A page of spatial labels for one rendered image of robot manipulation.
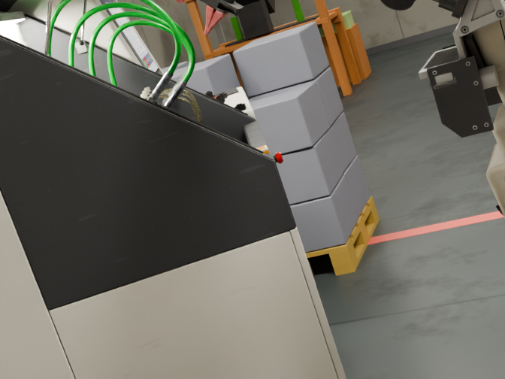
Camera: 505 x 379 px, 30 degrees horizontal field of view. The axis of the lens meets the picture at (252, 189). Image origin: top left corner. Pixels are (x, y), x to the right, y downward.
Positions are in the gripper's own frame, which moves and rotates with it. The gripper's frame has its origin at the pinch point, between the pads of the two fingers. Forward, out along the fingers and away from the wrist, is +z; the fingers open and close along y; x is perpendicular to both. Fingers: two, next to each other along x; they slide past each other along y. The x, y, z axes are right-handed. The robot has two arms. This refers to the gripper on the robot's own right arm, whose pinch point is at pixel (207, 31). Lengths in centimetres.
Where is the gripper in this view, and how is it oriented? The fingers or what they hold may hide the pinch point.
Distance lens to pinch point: 236.3
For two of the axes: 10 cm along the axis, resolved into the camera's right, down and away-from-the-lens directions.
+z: -4.4, 8.3, 3.4
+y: -8.8, -4.8, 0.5
